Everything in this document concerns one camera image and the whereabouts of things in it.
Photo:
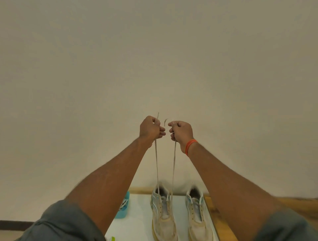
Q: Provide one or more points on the person's left hand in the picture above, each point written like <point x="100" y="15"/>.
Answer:
<point x="149" y="129"/>

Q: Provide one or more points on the person's right hand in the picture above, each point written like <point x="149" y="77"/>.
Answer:
<point x="182" y="132"/>

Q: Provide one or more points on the white lace of sneaker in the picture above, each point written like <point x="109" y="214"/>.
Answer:
<point x="156" y="163"/>

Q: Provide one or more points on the worn white sneaker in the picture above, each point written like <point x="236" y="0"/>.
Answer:
<point x="200" y="228"/>
<point x="164" y="223"/>

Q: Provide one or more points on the person's left forearm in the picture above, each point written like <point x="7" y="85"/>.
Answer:
<point x="109" y="181"/>

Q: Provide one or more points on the person's right forearm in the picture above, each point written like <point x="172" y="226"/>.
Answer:
<point x="236" y="191"/>

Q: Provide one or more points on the orange thread wristband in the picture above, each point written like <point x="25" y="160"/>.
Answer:
<point x="190" y="146"/>

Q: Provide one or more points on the teal plastic container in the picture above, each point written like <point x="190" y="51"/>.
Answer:
<point x="121" y="214"/>

